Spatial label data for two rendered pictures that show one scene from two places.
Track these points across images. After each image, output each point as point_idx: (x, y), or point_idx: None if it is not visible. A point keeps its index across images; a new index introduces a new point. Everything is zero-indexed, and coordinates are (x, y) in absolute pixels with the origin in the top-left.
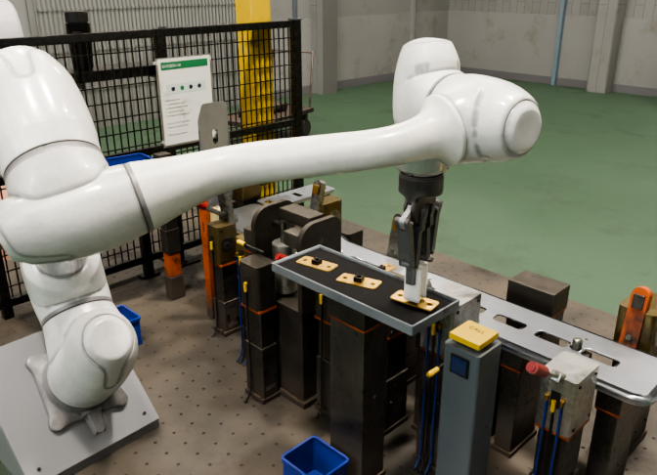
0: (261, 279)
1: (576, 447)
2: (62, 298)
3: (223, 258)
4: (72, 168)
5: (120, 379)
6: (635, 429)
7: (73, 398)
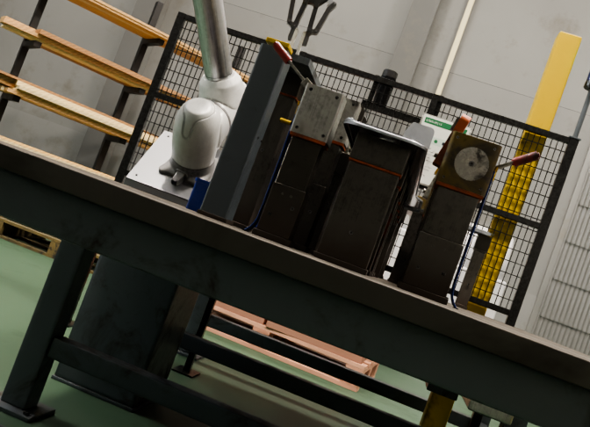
0: None
1: (305, 162)
2: (204, 94)
3: None
4: None
5: (190, 134)
6: (420, 266)
7: (172, 144)
